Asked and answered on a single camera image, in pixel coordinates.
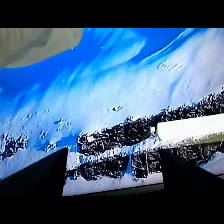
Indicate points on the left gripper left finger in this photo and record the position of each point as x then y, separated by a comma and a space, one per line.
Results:
40, 178

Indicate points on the white garment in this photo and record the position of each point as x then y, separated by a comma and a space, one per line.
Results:
31, 45

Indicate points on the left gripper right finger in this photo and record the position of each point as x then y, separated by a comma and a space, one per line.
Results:
186, 178

